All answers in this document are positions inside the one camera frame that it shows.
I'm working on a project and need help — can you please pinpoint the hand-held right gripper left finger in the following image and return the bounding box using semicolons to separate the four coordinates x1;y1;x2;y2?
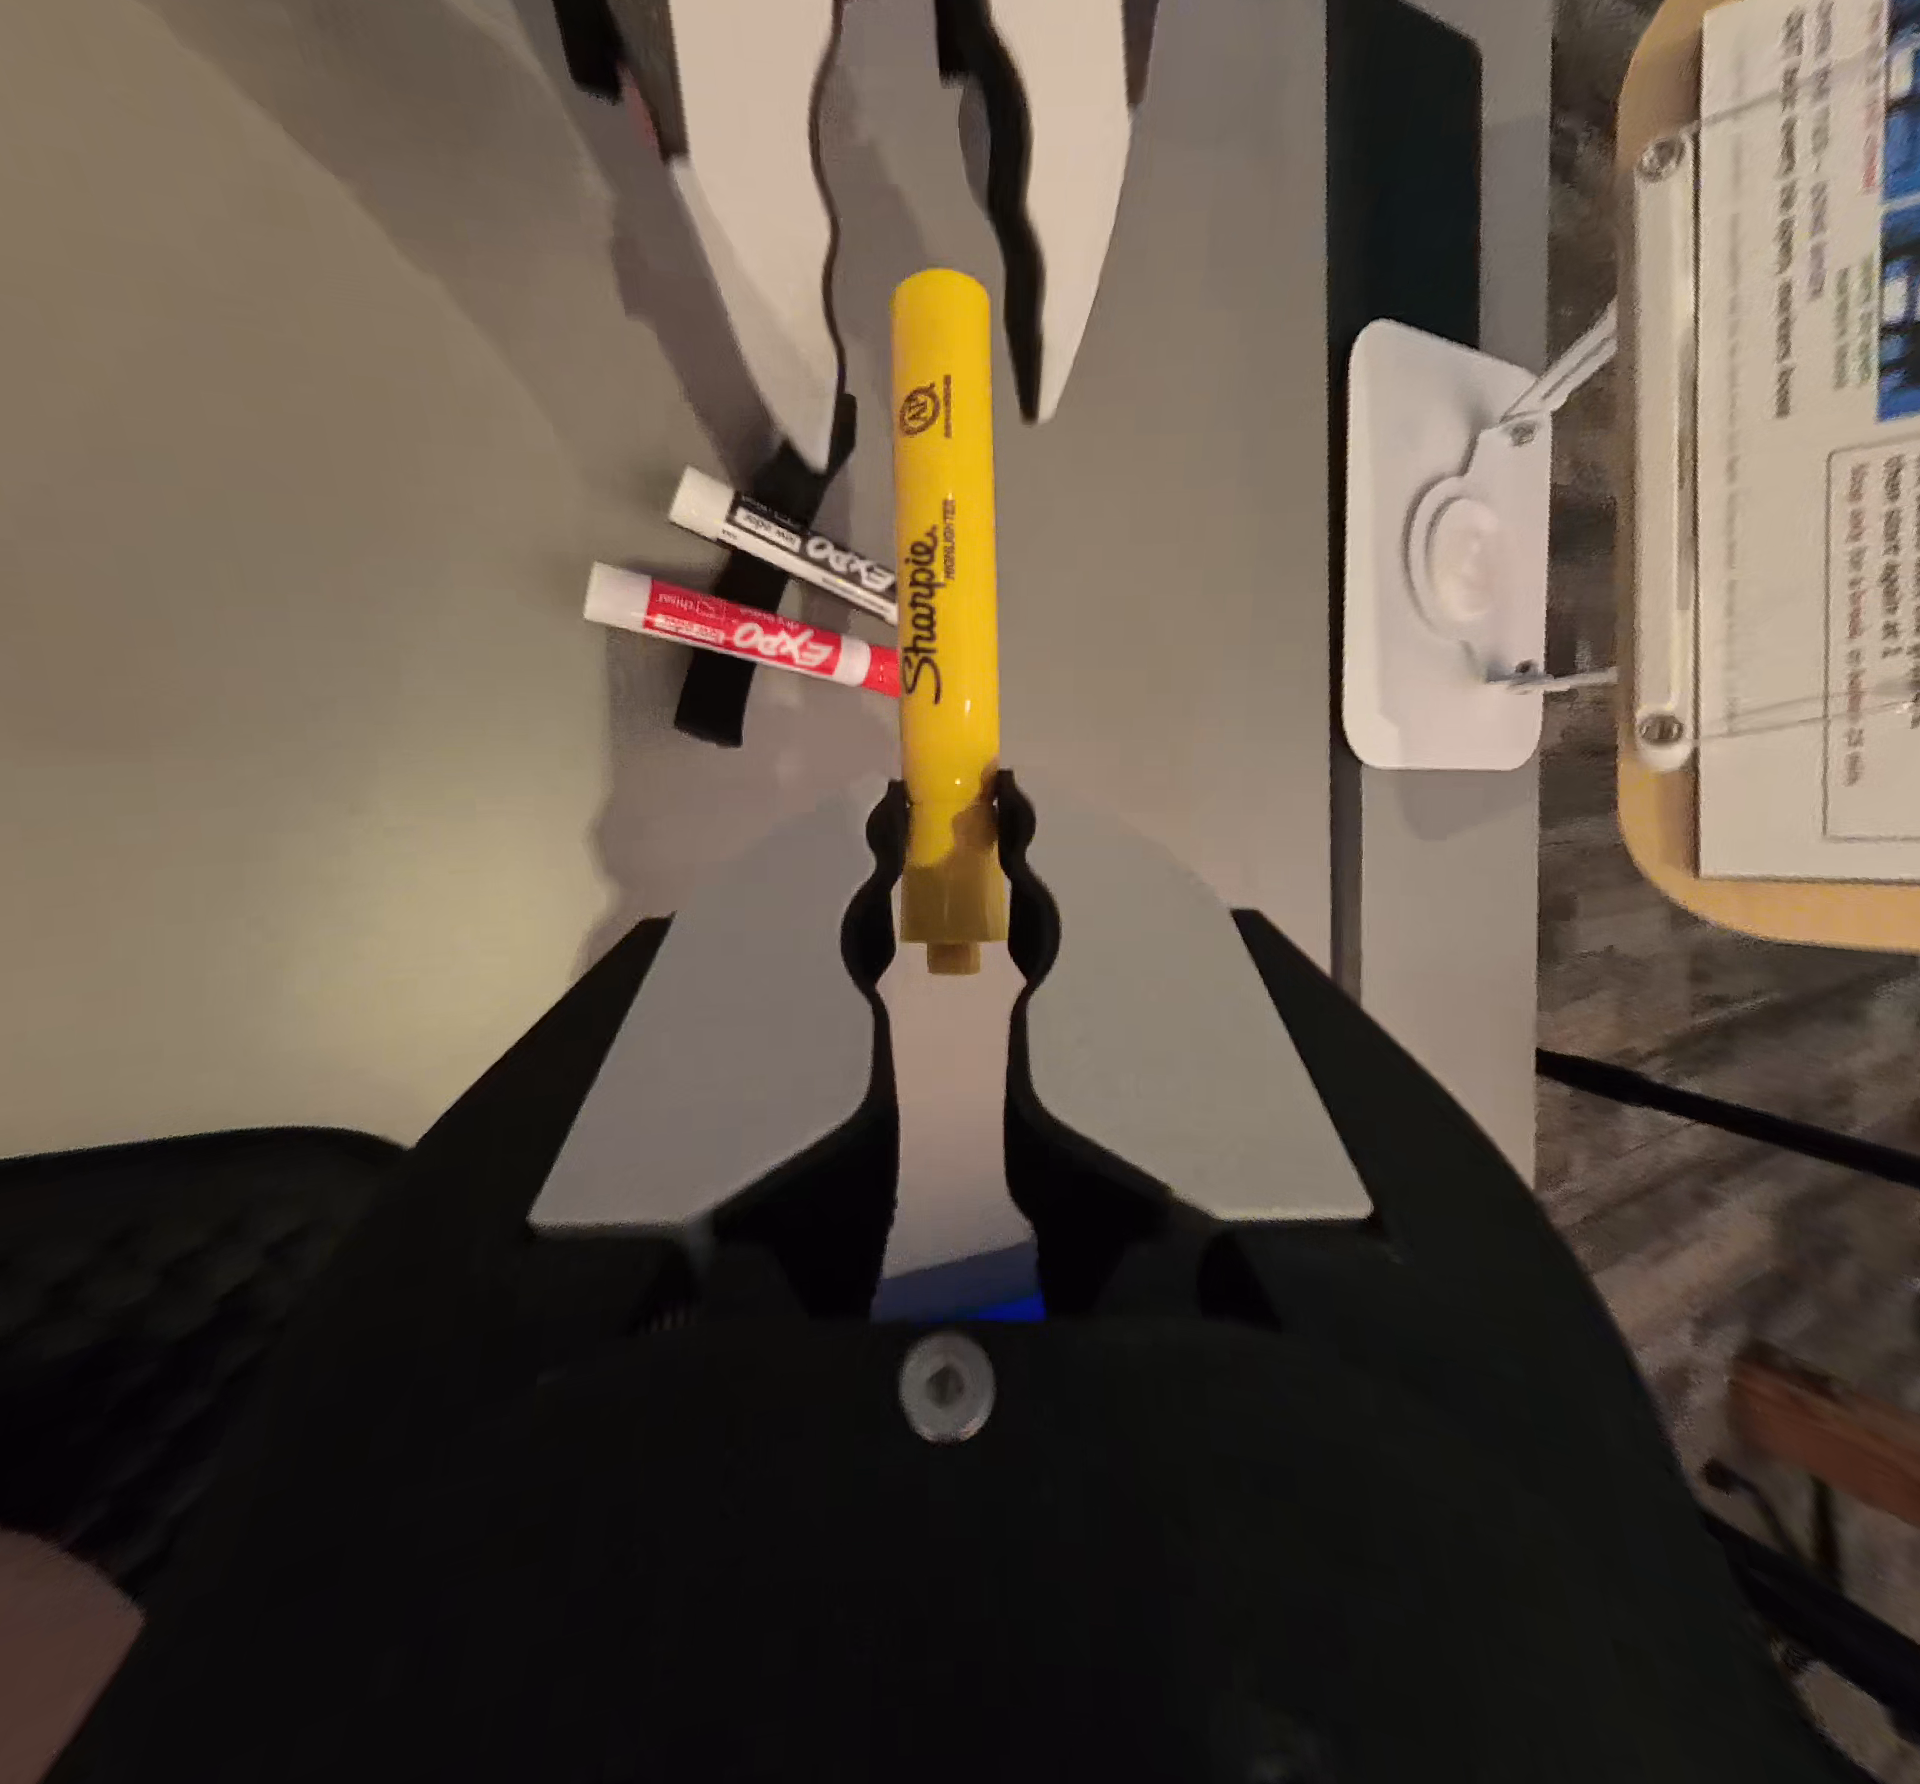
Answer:
528;782;914;1319

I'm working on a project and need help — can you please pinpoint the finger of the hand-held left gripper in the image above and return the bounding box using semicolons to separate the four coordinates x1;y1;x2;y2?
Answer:
650;0;860;468
931;0;1129;431

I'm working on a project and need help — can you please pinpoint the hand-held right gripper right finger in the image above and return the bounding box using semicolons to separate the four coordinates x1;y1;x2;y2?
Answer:
993;768;1376;1319

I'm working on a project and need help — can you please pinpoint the black hook-and-loop strap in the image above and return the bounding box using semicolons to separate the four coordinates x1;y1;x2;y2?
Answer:
673;396;860;748

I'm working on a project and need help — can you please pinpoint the red dry erase marker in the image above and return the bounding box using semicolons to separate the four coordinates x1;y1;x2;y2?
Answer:
582;561;904;700

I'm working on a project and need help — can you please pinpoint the black dry erase marker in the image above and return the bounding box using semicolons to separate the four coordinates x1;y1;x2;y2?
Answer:
667;465;901;626

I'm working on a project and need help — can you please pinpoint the yellow highlighter marker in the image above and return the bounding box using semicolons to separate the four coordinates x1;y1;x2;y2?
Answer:
890;267;1004;979

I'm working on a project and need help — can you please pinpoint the white sign holder base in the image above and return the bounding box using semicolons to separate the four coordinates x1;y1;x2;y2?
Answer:
1340;318;1553;773

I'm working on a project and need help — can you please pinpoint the black chair armrest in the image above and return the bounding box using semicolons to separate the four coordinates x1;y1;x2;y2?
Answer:
0;1127;415;1563

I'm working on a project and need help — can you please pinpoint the clear acrylic sign holder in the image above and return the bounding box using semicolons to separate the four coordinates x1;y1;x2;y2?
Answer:
1484;126;1712;776

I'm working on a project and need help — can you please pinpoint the printed instruction sheet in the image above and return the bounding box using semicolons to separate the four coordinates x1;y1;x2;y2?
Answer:
1696;0;1920;884

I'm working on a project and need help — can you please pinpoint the black cable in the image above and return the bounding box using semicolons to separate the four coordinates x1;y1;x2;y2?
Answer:
1534;1047;1920;1192

